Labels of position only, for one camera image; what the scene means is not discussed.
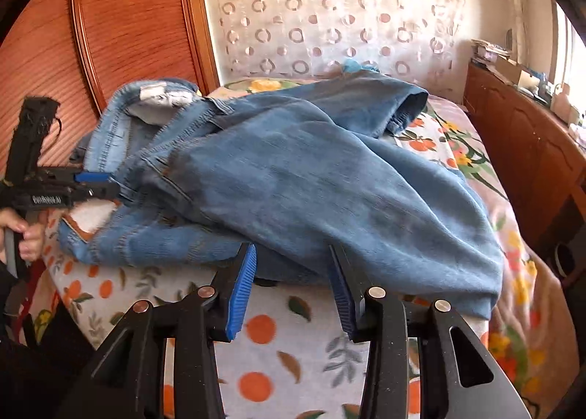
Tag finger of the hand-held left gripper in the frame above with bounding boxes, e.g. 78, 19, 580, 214
68, 183, 122, 207
74, 171, 114, 186

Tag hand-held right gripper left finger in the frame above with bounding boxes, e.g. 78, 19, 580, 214
59, 243, 258, 419

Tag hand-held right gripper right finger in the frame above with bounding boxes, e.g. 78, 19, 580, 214
330, 245, 532, 419

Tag stitched blue denim jeans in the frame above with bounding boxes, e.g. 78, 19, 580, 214
59, 77, 259, 270

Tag soft light blue pants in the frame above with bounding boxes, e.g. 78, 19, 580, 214
142, 67, 505, 320

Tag person's left hand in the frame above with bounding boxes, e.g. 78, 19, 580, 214
0, 212, 47, 261

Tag orange-print white bedsheet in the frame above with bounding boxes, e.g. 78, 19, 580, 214
34, 112, 490, 419

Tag wooden slatted wardrobe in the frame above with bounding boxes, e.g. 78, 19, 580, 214
0, 0, 221, 175

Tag floral pink blanket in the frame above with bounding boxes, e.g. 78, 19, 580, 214
215, 76, 573, 411

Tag person's black clothing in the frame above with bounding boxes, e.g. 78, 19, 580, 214
0, 263, 98, 419

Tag light blue fluffy bundle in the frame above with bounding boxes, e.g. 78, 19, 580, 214
343, 59, 382, 75

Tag wooden sideboard cabinet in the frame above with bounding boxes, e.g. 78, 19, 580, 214
462, 60, 586, 257

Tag cardboard box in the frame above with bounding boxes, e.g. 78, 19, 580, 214
492, 55, 523, 84

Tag white circle-patterned curtain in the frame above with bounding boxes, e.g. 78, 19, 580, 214
201, 0, 470, 100

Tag stack of papers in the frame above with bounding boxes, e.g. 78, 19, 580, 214
471, 38, 510, 61

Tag window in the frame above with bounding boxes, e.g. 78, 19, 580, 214
549, 3, 586, 102

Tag red strap with black buckle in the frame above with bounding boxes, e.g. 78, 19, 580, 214
9, 263, 47, 343

